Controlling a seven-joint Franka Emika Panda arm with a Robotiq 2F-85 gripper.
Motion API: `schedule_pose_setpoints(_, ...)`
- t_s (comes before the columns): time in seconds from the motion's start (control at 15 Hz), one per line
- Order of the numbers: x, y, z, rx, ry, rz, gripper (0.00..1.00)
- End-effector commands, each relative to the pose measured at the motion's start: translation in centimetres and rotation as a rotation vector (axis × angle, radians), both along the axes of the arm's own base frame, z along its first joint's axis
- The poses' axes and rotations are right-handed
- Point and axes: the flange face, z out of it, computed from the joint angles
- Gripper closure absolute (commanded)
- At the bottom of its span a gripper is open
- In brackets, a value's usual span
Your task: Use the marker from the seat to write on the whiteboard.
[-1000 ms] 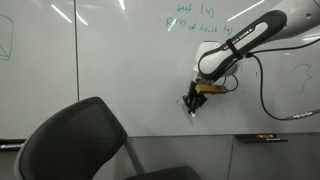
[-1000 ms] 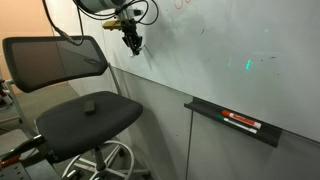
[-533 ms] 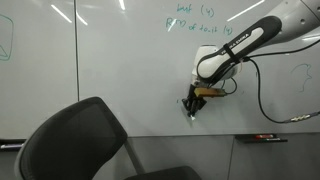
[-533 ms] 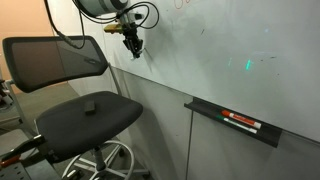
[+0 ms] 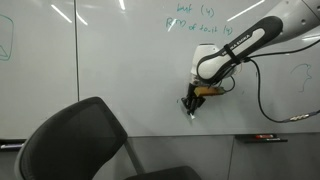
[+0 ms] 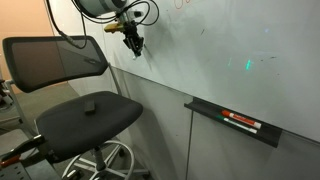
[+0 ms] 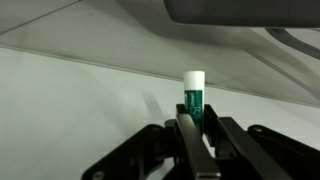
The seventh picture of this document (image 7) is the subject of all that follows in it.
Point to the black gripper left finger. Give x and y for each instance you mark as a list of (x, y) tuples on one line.
[(193, 150)]

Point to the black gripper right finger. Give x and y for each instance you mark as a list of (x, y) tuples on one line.
[(246, 146)]

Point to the green Expo dry erase marker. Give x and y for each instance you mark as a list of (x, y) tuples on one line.
[(194, 96)]

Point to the dark grey chair seat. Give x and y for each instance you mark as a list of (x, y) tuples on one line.
[(240, 11)]

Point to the grey chair support bar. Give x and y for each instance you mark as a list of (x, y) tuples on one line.
[(293, 41)]

